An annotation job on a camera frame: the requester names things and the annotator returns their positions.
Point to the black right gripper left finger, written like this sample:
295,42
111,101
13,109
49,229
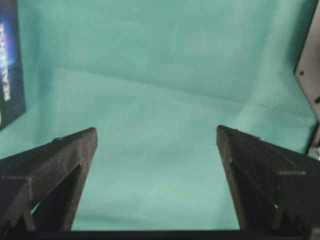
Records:
42,187

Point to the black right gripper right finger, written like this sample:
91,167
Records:
271,187

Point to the green table cloth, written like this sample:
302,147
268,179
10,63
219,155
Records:
156,78

